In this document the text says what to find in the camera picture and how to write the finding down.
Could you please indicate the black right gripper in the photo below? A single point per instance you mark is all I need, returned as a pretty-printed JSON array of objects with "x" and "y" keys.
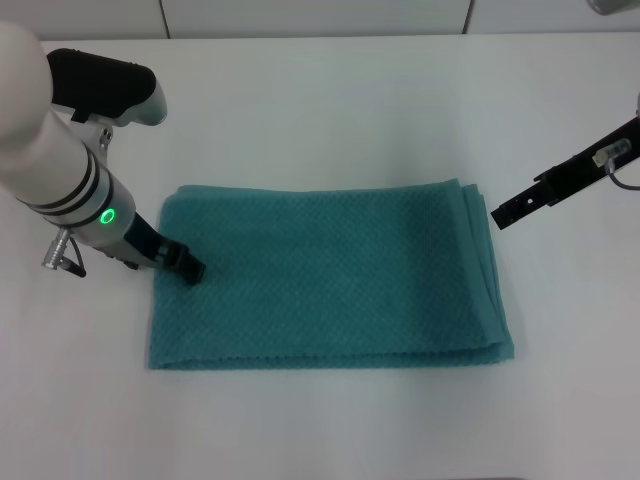
[{"x": 585, "y": 167}]

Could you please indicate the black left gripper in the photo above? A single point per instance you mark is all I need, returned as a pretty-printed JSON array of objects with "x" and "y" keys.
[{"x": 145, "y": 247}]

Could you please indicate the teal waffle-weave towel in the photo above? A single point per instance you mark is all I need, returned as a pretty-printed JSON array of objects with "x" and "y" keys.
[{"x": 330, "y": 280}]

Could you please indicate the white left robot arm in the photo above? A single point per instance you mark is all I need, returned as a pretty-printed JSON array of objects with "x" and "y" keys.
[{"x": 50, "y": 165}]

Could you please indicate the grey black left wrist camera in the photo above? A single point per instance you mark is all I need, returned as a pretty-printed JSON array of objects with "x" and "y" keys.
[{"x": 110, "y": 85}]

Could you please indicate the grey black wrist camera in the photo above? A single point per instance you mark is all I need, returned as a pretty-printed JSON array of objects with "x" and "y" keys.
[
  {"x": 615, "y": 5},
  {"x": 110, "y": 85}
]

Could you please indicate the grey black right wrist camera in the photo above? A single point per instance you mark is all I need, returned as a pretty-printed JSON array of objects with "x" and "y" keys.
[{"x": 615, "y": 5}]

